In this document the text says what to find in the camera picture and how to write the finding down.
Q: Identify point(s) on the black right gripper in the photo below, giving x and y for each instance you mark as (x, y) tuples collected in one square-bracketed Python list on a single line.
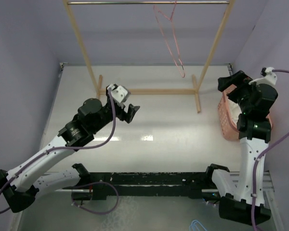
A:
[(241, 79)]

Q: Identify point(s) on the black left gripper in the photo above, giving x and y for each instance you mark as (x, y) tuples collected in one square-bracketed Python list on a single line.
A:
[(127, 116)]

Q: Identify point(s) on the white dress shirt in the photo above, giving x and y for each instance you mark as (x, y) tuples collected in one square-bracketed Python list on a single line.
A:
[(234, 111)]

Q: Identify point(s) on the pink wire hanger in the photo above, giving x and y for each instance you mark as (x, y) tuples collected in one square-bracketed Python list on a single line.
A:
[(168, 32)]

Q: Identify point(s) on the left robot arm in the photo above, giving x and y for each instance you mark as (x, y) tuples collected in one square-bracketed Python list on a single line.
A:
[(22, 185)]

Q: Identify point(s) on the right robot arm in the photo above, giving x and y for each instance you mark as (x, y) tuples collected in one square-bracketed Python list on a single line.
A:
[(244, 202)]

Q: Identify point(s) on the wooden clothes rack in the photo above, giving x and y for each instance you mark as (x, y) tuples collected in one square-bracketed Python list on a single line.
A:
[(165, 8)]

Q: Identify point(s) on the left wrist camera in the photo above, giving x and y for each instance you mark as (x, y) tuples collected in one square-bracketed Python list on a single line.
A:
[(119, 93)]

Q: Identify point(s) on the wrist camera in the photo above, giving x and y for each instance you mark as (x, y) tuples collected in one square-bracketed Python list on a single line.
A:
[(119, 93), (268, 77)]

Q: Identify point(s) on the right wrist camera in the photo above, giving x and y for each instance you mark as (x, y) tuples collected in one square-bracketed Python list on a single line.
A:
[(268, 77)]

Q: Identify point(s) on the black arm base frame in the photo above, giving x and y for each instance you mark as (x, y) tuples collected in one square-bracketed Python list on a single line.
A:
[(100, 185)]

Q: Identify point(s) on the aluminium table rail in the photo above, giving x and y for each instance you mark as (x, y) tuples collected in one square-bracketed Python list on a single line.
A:
[(267, 183)]

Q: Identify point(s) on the blue wire hanger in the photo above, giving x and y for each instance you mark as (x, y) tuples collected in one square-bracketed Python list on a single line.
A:
[(196, 226)]

